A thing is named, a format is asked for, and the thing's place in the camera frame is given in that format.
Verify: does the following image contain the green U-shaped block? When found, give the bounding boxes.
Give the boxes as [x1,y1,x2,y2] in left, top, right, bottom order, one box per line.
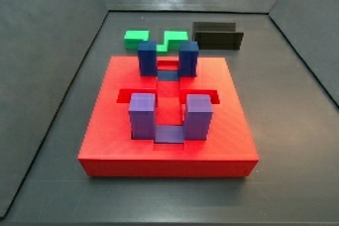
[123,30,188,54]

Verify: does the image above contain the blue U-shaped block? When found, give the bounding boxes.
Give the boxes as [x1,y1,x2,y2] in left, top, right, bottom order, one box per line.
[138,41,199,81]

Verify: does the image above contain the red slotted board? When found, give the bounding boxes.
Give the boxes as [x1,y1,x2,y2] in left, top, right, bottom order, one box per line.
[79,56,259,177]

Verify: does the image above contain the black angled bracket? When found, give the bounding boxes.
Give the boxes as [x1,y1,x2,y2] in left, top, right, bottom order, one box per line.
[192,22,244,51]

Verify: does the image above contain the purple U-shaped block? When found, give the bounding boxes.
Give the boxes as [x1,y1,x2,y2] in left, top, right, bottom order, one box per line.
[128,93,214,144]

